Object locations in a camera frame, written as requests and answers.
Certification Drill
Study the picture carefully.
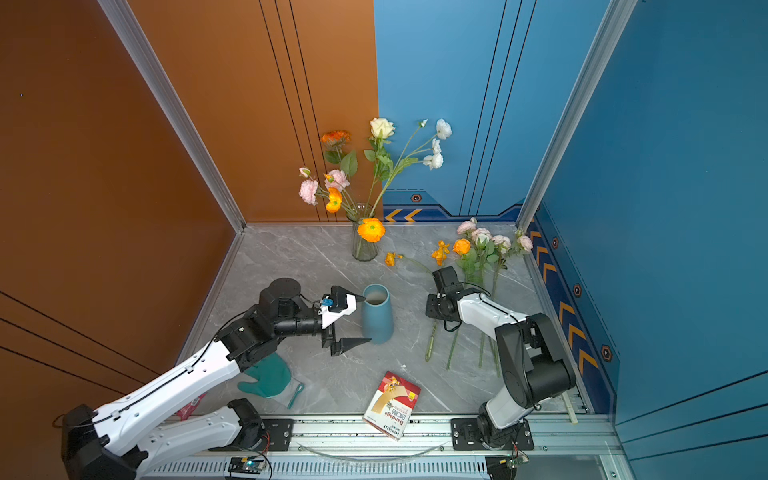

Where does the teal cylindrical vase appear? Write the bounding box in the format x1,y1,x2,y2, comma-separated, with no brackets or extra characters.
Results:
362,284,394,345

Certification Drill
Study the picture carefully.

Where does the clear glass vase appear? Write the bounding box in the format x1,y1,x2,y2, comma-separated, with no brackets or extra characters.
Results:
347,203,378,262

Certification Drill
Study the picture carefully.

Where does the orange flower bunch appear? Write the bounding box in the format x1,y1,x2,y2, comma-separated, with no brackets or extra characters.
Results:
384,240,450,362

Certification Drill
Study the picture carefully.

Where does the yellow orange ranunculus stem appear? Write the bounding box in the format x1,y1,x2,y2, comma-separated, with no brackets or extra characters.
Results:
445,238,481,370

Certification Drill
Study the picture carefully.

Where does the orange poppy flower stem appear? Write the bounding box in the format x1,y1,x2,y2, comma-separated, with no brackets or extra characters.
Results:
325,188,386,244

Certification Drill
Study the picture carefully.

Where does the pink peony flower stem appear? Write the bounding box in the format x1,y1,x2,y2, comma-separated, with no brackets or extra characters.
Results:
298,167,363,221

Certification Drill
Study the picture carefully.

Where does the white ranunculus flower stem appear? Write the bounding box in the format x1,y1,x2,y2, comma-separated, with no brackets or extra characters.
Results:
372,119,453,212

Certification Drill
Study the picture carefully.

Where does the orange gerbera flower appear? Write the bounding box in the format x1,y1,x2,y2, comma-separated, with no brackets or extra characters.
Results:
320,130,358,207

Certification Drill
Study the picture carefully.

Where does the cream white rose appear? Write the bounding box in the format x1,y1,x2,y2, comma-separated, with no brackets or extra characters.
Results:
363,118,395,199

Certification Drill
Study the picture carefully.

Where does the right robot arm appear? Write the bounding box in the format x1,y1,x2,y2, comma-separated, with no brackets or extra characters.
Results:
425,267,577,449

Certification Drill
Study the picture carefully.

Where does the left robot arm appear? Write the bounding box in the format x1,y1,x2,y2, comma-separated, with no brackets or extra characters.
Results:
61,278,365,479

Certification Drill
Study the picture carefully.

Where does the green rubber glove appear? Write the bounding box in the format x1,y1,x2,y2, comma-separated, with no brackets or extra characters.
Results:
237,353,304,409

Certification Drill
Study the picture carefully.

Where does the pink rose bunch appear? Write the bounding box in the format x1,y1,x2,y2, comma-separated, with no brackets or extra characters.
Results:
454,217,535,378

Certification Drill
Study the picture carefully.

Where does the red and white box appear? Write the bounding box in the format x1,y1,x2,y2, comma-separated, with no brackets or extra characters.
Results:
363,371,421,441

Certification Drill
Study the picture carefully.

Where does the green circuit board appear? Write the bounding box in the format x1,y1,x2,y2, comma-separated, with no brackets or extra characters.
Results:
227,456,270,479

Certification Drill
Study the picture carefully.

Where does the pink snack packet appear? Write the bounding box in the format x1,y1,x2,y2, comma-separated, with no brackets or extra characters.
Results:
175,393,206,421

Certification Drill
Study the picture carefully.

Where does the right circuit board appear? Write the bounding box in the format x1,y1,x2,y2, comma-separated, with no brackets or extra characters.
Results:
485,452,530,480

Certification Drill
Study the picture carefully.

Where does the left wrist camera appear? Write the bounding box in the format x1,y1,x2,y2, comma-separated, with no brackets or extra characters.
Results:
320,285,358,329

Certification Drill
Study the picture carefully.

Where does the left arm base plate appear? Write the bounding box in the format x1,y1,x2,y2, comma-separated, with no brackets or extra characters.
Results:
210,418,294,453

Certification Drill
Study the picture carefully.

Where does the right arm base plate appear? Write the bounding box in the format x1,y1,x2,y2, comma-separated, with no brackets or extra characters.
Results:
450,416,535,451

